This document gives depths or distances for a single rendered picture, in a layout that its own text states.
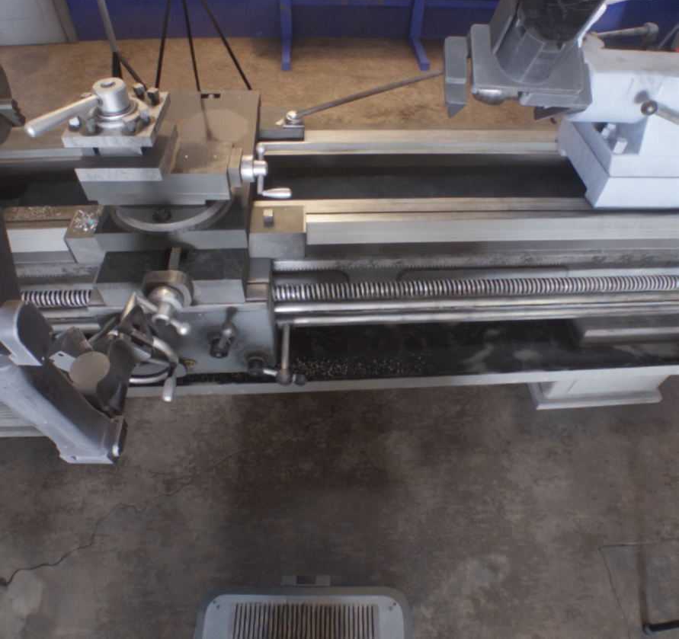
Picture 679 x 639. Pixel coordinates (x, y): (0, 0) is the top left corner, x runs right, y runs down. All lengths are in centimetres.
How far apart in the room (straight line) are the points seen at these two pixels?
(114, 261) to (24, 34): 382
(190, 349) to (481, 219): 78
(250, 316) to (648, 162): 103
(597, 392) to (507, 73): 167
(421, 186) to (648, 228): 62
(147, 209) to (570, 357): 125
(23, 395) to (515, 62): 57
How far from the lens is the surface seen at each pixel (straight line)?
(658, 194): 150
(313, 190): 148
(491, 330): 161
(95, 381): 78
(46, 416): 65
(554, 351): 164
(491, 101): 127
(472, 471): 181
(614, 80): 132
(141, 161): 106
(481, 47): 51
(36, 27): 479
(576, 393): 201
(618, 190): 142
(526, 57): 48
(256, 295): 110
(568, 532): 185
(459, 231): 123
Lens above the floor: 163
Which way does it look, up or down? 50 degrees down
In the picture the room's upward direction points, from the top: 2 degrees clockwise
